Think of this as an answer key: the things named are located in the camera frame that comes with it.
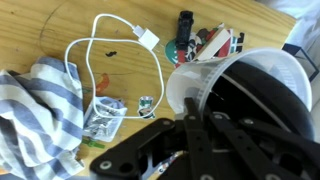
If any black toy car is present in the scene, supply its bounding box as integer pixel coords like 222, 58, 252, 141
175, 11, 194, 50

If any pile of colourful stickers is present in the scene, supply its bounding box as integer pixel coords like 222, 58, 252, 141
164, 23, 245, 68

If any translucent plastic container black lid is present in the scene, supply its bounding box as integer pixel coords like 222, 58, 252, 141
166, 48, 315, 140

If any white usb charging cable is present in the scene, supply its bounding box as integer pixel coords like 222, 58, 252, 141
64, 13, 166, 120

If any blue white striped cloth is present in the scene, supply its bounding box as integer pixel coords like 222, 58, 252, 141
0, 57, 84, 180

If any green plastic piece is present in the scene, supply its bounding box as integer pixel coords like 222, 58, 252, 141
82, 138, 105, 149

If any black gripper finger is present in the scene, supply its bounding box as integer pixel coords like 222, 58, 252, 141
184, 97, 201, 120

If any small green white sticker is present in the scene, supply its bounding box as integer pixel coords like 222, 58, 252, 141
138, 96, 155, 119

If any silver foil packet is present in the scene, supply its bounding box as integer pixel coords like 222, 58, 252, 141
83, 97, 127, 142

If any orange sticker on table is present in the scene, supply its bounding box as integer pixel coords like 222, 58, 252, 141
96, 73, 110, 94

